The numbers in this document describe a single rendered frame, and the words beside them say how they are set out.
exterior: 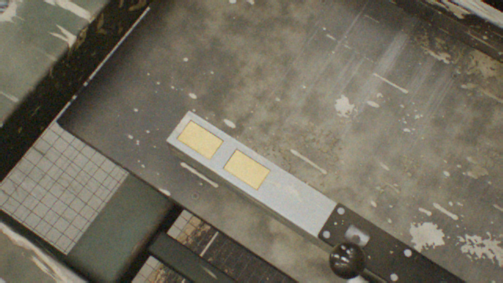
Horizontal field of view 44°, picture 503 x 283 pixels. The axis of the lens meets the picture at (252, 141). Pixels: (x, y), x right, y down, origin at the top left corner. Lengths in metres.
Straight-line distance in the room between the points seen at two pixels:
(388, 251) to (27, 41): 0.50
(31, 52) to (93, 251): 0.26
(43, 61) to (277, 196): 0.32
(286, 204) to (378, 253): 0.12
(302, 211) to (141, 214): 0.22
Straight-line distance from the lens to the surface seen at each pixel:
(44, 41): 0.81
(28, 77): 0.79
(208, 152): 0.78
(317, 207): 0.76
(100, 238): 0.84
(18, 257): 0.78
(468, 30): 0.92
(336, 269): 0.64
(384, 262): 0.75
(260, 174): 0.77
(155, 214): 0.84
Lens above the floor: 1.90
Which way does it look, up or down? 19 degrees down
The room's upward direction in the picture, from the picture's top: 49 degrees counter-clockwise
